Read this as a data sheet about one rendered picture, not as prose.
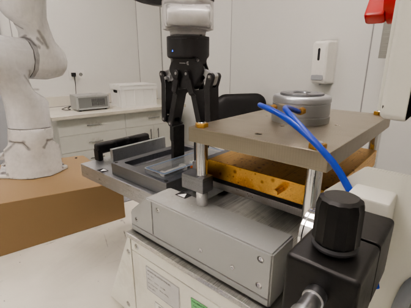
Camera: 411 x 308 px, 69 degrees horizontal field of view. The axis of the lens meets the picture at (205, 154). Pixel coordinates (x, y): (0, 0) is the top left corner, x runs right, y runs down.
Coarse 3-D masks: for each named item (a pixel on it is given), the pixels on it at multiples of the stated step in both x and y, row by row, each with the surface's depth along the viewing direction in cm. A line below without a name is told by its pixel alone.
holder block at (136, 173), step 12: (144, 156) 64; (156, 156) 67; (168, 156) 69; (120, 168) 59; (132, 168) 57; (144, 168) 57; (132, 180) 57; (144, 180) 54; (156, 180) 52; (168, 180) 51; (180, 180) 53
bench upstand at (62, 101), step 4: (156, 92) 360; (60, 96) 300; (64, 96) 300; (68, 96) 302; (48, 100) 292; (52, 100) 294; (56, 100) 296; (60, 100) 298; (64, 100) 301; (68, 100) 303; (52, 104) 295; (56, 104) 297; (60, 104) 299; (64, 104) 302; (68, 104) 304
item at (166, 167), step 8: (192, 152) 64; (208, 152) 64; (216, 152) 64; (168, 160) 59; (176, 160) 59; (184, 160) 59; (192, 160) 59; (152, 168) 54; (160, 168) 54; (168, 168) 54; (176, 168) 54
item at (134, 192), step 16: (128, 144) 68; (144, 144) 70; (160, 144) 74; (96, 160) 70; (112, 160) 65; (96, 176) 64; (112, 176) 60; (128, 192) 57; (144, 192) 53; (192, 192) 53; (208, 192) 57
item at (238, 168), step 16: (208, 160) 42; (224, 160) 42; (240, 160) 42; (256, 160) 42; (352, 160) 42; (368, 160) 43; (224, 176) 41; (240, 176) 39; (256, 176) 37; (272, 176) 36; (288, 176) 36; (304, 176) 36; (336, 176) 36; (240, 192) 40; (256, 192) 38; (272, 192) 35; (288, 192) 35; (320, 192) 32; (288, 208) 35
